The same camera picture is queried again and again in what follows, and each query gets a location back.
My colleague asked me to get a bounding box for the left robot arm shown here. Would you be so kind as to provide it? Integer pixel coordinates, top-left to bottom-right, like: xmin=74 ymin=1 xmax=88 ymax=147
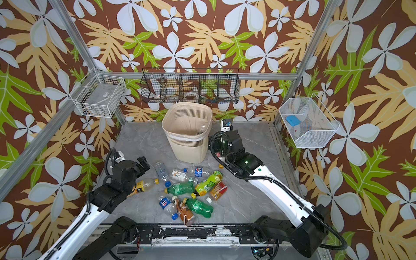
xmin=41 ymin=148 xmax=151 ymax=260

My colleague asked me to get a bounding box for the dark green label water bottle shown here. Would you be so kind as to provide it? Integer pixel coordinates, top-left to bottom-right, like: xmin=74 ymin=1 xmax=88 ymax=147
xmin=197 ymin=122 xmax=209 ymax=134

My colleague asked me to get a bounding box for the brown tea bottle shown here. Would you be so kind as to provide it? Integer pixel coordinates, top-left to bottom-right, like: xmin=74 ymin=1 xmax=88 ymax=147
xmin=172 ymin=196 xmax=197 ymax=227

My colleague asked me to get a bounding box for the lime green label bottle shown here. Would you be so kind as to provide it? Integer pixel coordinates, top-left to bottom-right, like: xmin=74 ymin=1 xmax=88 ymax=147
xmin=191 ymin=171 xmax=223 ymax=199

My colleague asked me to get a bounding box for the green soda bottle upper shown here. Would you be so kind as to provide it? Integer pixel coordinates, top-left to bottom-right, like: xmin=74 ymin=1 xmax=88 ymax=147
xmin=164 ymin=182 xmax=195 ymax=196

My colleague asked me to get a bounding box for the beige plastic waste bin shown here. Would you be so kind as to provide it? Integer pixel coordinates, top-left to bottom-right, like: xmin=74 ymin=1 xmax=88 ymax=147
xmin=161 ymin=102 xmax=212 ymax=164

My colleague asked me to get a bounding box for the orange red label bottle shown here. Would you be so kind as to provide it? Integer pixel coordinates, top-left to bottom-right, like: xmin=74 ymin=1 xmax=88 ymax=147
xmin=209 ymin=182 xmax=228 ymax=200

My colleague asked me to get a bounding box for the pepsi bottle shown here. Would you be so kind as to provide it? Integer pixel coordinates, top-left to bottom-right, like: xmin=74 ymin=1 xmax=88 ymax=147
xmin=158 ymin=194 xmax=179 ymax=221
xmin=184 ymin=166 xmax=213 ymax=178

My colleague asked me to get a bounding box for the white label small bottle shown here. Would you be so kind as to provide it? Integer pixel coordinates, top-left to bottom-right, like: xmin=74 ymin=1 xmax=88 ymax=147
xmin=170 ymin=169 xmax=198 ymax=186

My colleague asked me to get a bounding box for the yellow label juice bottle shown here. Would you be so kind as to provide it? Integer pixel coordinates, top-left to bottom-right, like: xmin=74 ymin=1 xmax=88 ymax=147
xmin=127 ymin=178 xmax=159 ymax=198

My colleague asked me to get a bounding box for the white wire basket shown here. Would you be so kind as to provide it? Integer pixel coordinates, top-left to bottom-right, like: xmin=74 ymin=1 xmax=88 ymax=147
xmin=69 ymin=69 xmax=126 ymax=118
xmin=279 ymin=94 xmax=341 ymax=149

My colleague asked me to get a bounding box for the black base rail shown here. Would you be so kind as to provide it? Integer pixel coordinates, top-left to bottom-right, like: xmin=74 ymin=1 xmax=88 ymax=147
xmin=125 ymin=223 xmax=282 ymax=248

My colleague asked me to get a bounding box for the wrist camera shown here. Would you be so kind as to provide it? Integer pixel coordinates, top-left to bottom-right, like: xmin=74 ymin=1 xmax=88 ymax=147
xmin=221 ymin=119 xmax=233 ymax=132
xmin=113 ymin=151 xmax=125 ymax=164

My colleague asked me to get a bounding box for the clear bottle blue cap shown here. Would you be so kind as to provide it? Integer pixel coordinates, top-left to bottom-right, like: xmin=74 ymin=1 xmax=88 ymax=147
xmin=154 ymin=161 xmax=172 ymax=187

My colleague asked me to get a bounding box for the black wire wall basket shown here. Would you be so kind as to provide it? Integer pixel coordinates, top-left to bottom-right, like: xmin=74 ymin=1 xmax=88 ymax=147
xmin=138 ymin=68 xmax=241 ymax=105

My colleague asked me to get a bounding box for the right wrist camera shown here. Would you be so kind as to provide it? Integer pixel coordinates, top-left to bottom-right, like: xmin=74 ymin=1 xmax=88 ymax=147
xmin=221 ymin=119 xmax=233 ymax=132

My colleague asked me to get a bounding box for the blue object in basket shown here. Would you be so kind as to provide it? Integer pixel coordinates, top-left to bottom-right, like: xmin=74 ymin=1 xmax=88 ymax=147
xmin=286 ymin=115 xmax=301 ymax=127

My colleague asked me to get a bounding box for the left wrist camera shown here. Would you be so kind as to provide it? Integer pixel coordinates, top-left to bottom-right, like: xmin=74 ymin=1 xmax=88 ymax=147
xmin=113 ymin=151 xmax=125 ymax=164

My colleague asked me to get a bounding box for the green soda bottle lower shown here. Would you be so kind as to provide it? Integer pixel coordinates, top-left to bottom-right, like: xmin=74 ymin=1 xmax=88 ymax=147
xmin=183 ymin=198 xmax=213 ymax=218

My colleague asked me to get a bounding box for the green soda bottle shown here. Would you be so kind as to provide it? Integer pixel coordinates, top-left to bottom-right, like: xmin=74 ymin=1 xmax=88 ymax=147
xmin=183 ymin=198 xmax=213 ymax=218
xmin=164 ymin=182 xmax=195 ymax=196

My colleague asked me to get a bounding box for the white wire basket right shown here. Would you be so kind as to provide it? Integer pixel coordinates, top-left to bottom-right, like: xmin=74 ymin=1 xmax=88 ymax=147
xmin=279 ymin=94 xmax=341 ymax=149

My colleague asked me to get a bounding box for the white wire basket left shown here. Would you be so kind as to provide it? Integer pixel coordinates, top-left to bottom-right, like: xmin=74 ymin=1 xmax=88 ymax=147
xmin=69 ymin=69 xmax=126 ymax=118

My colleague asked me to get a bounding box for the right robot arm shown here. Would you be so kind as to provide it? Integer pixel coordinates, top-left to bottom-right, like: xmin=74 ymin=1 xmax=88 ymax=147
xmin=208 ymin=130 xmax=348 ymax=258

